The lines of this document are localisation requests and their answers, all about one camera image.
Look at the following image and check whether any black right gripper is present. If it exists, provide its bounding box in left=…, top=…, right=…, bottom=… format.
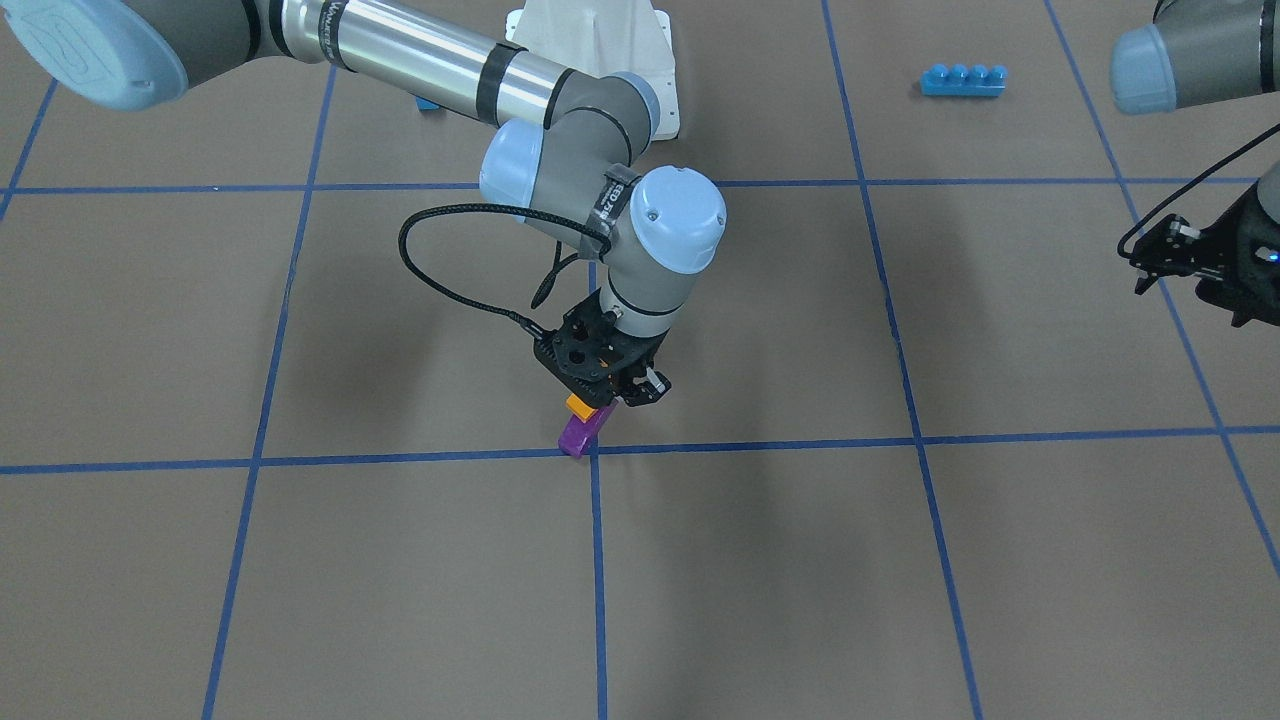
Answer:
left=532, top=291, right=671, bottom=409

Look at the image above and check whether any blue studded toy brick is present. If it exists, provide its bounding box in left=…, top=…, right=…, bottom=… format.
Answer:
left=919, top=63, right=1010, bottom=97

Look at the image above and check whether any orange trapezoid block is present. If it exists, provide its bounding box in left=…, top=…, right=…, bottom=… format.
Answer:
left=564, top=395, right=599, bottom=423

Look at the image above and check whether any purple trapezoid block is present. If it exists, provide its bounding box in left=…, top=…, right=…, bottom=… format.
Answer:
left=558, top=404, right=617, bottom=457

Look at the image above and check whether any black braided cable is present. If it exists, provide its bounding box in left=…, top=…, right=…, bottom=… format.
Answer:
left=398, top=202, right=613, bottom=337

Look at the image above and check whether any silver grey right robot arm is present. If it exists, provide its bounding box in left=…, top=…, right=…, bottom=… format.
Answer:
left=3, top=1, right=728, bottom=407

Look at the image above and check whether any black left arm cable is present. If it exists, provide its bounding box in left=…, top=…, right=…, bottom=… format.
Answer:
left=1117, top=122, right=1280, bottom=263

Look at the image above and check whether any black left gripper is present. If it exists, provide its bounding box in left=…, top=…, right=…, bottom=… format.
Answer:
left=1130, top=179, right=1279, bottom=328

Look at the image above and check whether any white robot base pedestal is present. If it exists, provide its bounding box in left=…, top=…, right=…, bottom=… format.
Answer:
left=506, top=1, right=681, bottom=141

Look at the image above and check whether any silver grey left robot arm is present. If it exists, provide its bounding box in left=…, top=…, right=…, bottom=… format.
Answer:
left=1110, top=1, right=1279, bottom=328

